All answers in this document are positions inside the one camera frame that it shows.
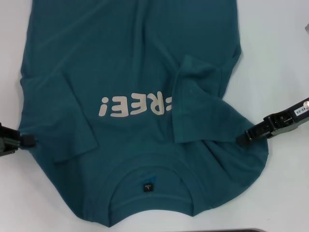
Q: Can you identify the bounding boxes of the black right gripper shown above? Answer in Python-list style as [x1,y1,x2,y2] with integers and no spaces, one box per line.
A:
[236,96,309,147]

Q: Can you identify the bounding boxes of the teal blue printed t-shirt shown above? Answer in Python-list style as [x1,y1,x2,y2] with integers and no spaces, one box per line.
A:
[18,0,270,216]

